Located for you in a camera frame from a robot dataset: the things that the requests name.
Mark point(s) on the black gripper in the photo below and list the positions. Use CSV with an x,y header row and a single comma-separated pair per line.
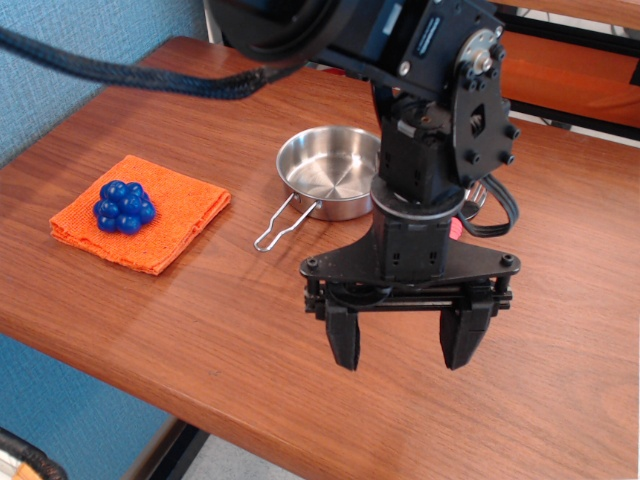
x,y
403,264

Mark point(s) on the red handled metal fork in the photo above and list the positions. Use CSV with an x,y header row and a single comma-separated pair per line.
x,y
475,199

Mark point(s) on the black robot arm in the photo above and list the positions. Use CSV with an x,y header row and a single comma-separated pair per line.
x,y
434,68

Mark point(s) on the orange folded cloth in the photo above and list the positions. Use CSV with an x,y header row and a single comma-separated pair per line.
x,y
184,207

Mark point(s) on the blue toy grape bunch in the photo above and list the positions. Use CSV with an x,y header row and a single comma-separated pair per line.
x,y
123,208

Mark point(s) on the small steel pan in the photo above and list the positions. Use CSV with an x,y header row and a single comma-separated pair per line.
x,y
326,173

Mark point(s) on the black object at corner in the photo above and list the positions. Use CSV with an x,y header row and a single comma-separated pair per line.
x,y
20,460

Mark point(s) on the orange panel black frame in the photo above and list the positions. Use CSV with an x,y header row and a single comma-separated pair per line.
x,y
575,62

